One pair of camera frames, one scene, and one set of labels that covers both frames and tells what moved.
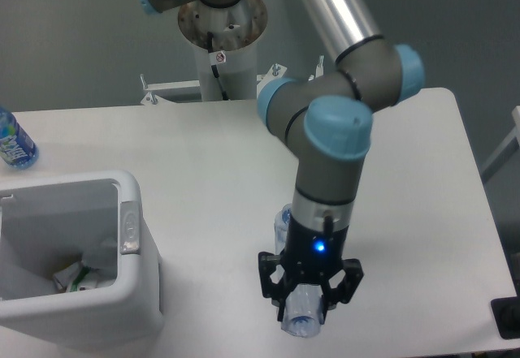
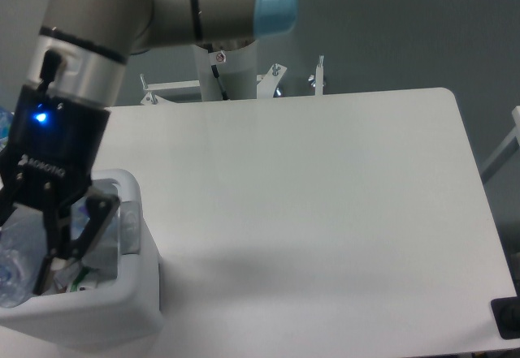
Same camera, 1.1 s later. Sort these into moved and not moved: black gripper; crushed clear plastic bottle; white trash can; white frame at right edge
Moved: crushed clear plastic bottle; black gripper
Not moved: white frame at right edge; white trash can
